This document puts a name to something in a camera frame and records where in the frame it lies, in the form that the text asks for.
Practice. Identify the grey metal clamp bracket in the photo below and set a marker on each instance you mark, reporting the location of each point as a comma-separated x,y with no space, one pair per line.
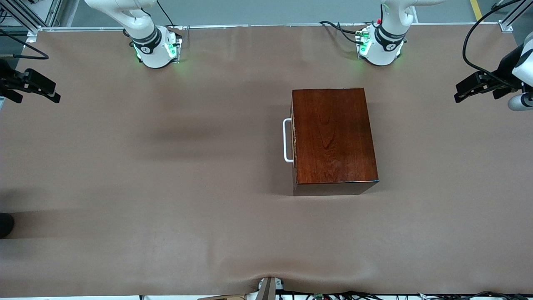
268,289

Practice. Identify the brown table mat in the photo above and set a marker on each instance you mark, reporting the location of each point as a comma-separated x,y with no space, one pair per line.
125,187

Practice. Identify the slanted aluminium frame profile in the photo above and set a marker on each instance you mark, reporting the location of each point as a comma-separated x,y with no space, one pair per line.
516,14
18,14

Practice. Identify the black rounded object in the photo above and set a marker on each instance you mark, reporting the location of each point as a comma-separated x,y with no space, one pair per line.
5,225

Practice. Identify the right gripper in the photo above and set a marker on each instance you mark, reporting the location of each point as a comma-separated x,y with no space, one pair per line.
4,77

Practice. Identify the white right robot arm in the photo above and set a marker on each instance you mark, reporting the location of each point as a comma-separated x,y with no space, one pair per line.
152,54

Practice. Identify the dark wooden drawer cabinet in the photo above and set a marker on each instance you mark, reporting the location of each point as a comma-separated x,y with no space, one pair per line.
333,137

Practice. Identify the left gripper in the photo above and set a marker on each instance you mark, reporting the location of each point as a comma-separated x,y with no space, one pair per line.
506,70

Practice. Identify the aluminium table edge rail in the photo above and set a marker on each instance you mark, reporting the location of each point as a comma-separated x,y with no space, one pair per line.
270,26

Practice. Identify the upright aluminium frame profile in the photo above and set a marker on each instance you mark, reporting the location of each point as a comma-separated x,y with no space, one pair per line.
54,12

